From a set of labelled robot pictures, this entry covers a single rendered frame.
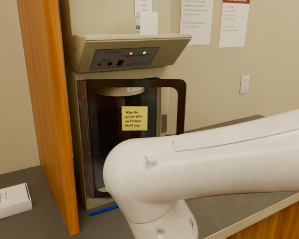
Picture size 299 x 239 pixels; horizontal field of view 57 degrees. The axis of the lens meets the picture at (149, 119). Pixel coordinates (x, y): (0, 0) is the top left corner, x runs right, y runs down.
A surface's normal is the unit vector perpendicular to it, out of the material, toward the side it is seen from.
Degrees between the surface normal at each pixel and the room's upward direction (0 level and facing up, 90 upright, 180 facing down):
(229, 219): 0
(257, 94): 90
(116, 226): 0
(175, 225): 75
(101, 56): 135
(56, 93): 90
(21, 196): 0
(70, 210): 90
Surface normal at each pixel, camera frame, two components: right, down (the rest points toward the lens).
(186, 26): 0.50, 0.30
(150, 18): 0.29, 0.33
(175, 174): -0.40, 0.09
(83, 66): 0.35, 0.88
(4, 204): 0.01, -0.94
